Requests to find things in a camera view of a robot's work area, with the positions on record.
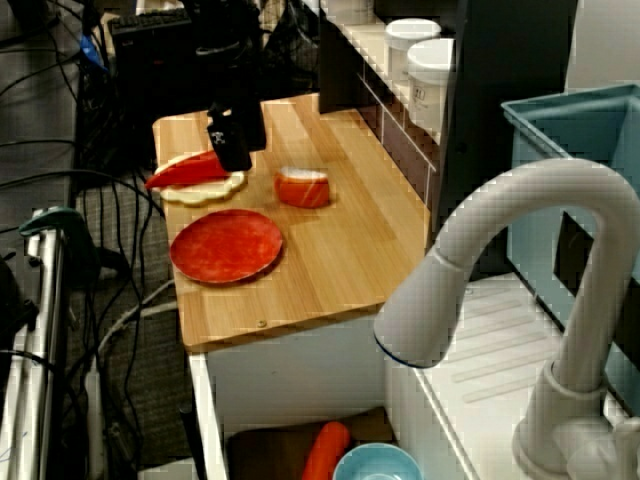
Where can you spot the cream shelf ledge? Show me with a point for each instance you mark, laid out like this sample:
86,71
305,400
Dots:
380,55

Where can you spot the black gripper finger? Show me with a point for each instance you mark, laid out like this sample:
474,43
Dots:
232,147
254,125

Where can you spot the white toy kitchen sink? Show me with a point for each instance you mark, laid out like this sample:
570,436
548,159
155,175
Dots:
500,320

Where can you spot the orange carrot toy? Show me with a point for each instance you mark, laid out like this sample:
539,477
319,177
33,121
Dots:
325,450

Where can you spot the dark grey cabinet pillar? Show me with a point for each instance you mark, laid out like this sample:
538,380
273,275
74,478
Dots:
500,125

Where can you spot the black computer tower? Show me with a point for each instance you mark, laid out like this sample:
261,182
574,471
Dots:
140,75

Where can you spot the grey toy faucet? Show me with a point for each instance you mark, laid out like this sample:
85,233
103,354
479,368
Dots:
540,185

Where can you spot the red pepper toy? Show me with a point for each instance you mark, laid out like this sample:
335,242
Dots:
185,170

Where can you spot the white lidded labelled jar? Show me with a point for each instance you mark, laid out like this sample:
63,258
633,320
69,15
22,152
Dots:
430,80
410,40

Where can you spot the aluminium frame rail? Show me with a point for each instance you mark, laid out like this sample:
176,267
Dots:
45,300

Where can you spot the red round plate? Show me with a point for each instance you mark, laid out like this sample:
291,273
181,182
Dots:
225,247

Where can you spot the light blue bowl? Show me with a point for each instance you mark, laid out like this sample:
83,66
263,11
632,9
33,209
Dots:
375,465

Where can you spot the salmon sushi toy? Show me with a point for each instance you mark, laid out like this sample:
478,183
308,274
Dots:
302,192

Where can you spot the cream scalloped plate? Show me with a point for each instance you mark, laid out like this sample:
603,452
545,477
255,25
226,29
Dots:
200,195

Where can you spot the light blue plastic bin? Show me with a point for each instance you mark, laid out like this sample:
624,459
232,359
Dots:
550,125

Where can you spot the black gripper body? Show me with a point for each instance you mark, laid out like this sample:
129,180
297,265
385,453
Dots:
227,80

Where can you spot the black bulky equipment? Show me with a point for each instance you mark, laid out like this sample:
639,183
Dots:
15,300

